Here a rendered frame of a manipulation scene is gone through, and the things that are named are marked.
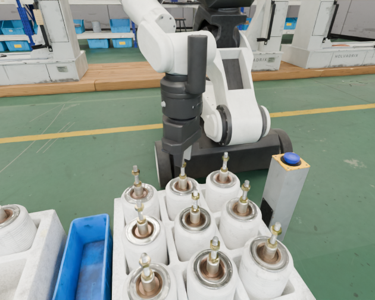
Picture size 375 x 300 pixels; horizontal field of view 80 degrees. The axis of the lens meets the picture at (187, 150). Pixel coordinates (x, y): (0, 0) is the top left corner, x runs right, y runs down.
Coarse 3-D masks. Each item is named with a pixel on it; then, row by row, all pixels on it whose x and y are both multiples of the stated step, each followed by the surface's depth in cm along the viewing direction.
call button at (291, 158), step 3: (285, 153) 61; (288, 153) 61; (291, 153) 61; (294, 153) 61; (285, 156) 59; (288, 156) 59; (291, 156) 59; (294, 156) 59; (297, 156) 59; (285, 159) 59; (288, 159) 58; (291, 159) 58; (294, 159) 58; (297, 159) 58; (288, 162) 59; (291, 162) 59; (294, 162) 59
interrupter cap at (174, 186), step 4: (172, 180) 62; (176, 180) 63; (188, 180) 63; (192, 180) 63; (172, 184) 61; (176, 184) 62; (188, 184) 62; (192, 184) 61; (172, 188) 60; (176, 188) 60; (188, 188) 60; (192, 188) 60; (172, 192) 59; (176, 192) 59; (180, 192) 59; (184, 192) 59; (188, 192) 59
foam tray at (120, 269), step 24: (240, 192) 69; (120, 216) 61; (216, 216) 61; (120, 240) 55; (168, 240) 55; (120, 264) 50; (168, 264) 59; (120, 288) 46; (240, 288) 46; (288, 288) 48
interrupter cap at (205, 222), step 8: (200, 208) 54; (184, 216) 52; (200, 216) 52; (208, 216) 52; (184, 224) 50; (192, 224) 50; (200, 224) 50; (208, 224) 50; (192, 232) 48; (200, 232) 48
